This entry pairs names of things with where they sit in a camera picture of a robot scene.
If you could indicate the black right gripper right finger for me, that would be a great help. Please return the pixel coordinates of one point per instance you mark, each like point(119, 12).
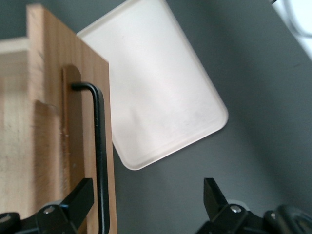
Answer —
point(219, 209)

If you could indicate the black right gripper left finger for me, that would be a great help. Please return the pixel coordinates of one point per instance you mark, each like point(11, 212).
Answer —
point(70, 207)

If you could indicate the cream plastic tray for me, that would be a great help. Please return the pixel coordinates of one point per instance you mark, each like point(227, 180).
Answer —
point(158, 85)

